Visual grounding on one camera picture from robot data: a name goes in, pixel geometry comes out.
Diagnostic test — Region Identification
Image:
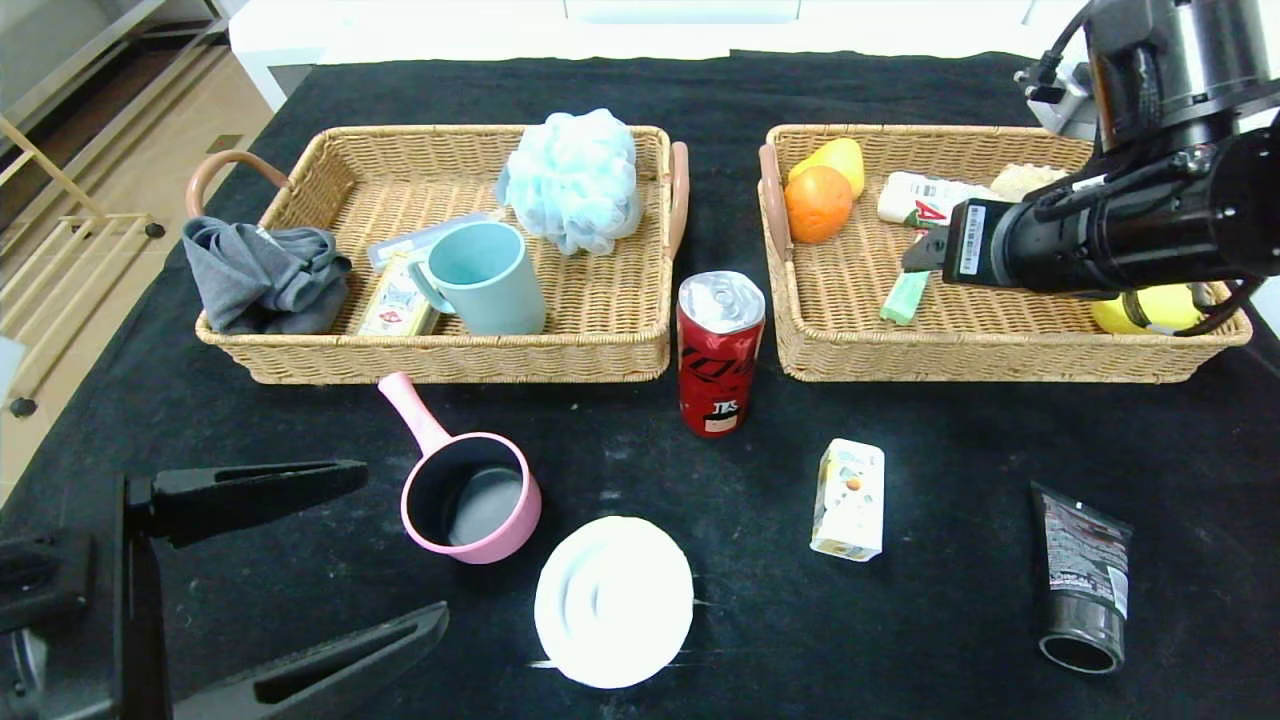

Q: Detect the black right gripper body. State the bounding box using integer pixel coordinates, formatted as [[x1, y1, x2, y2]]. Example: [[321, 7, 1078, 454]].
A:
[[942, 198, 1083, 290]]

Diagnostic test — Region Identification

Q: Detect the red Hi-Chew candy pack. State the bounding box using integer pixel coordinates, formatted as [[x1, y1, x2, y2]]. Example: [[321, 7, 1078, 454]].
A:
[[880, 270, 933, 327]]

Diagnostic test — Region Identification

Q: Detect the red soda can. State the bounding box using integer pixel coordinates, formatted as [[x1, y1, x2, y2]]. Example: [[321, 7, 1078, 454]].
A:
[[677, 271, 767, 439]]

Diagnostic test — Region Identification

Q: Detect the small white juice carton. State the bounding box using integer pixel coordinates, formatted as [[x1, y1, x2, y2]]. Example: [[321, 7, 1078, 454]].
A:
[[810, 438, 887, 563]]

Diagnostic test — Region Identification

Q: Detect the black cosmetic tube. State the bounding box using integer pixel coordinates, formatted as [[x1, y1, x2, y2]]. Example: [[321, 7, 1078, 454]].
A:
[[1030, 482, 1134, 675]]

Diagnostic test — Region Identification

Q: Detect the wicker basket holding food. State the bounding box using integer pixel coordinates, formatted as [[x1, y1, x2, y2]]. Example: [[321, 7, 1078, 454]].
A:
[[758, 124, 1253, 384]]

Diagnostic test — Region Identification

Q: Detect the wicker basket holding household items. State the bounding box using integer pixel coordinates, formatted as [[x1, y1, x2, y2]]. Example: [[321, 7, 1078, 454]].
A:
[[185, 124, 691, 386]]

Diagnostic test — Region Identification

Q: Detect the white yogurt drink bottle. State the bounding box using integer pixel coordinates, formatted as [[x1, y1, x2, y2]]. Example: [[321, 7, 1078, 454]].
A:
[[877, 172, 1001, 229]]

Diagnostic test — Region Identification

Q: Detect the orange fruit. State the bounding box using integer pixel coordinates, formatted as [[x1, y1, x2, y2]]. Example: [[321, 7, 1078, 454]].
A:
[[784, 165, 855, 245]]

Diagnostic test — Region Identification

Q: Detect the yellow mango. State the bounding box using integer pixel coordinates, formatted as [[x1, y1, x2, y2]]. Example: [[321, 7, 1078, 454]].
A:
[[788, 138, 866, 200]]

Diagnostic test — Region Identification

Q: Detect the yellow lemon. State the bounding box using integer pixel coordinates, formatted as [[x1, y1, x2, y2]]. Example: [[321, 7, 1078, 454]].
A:
[[1090, 283, 1206, 336]]

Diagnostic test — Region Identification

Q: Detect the light blue bath loofah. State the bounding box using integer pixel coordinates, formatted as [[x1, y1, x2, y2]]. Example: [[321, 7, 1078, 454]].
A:
[[496, 108, 645, 256]]

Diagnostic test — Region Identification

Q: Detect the black tablecloth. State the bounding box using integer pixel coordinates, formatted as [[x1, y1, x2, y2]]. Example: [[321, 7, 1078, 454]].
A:
[[0, 52, 1280, 720]]

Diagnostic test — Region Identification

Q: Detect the teal ceramic mug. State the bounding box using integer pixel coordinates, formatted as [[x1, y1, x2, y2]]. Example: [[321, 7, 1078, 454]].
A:
[[408, 221, 548, 337]]

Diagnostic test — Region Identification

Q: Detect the white round plate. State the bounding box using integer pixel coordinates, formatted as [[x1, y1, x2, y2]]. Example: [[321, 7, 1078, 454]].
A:
[[533, 516, 695, 690]]

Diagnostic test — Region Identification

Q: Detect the yellowish printed soap box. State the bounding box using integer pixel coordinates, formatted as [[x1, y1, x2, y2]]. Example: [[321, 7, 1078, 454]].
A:
[[356, 252, 442, 338]]

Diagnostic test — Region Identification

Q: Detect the grey crumpled cloth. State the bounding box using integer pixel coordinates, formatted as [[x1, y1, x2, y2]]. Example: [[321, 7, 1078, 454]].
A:
[[181, 217, 353, 336]]

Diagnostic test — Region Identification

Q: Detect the white bench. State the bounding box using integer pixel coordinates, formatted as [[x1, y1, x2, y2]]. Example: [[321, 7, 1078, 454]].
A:
[[230, 0, 1071, 113]]

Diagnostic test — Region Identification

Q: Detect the wooden rack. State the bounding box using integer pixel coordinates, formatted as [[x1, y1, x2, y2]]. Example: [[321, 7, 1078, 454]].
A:
[[0, 115, 169, 419]]

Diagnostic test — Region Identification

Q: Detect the low wooden shelf unit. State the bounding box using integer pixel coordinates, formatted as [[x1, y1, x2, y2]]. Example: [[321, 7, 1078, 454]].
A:
[[0, 0, 233, 131]]

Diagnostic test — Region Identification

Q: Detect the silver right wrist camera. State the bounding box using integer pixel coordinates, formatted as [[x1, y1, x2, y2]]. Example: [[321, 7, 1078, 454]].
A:
[[1015, 60, 1101, 141]]

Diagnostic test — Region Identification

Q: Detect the black camera cable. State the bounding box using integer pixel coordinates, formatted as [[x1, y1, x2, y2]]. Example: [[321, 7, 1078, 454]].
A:
[[1040, 0, 1096, 91]]

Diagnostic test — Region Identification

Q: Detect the braided cable with white tag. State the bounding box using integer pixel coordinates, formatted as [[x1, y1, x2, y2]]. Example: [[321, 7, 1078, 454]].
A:
[[1190, 280, 1261, 336]]

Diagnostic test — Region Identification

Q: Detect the pink saucepan with handle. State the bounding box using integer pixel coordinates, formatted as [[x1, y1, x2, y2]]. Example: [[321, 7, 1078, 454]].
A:
[[378, 372, 544, 565]]

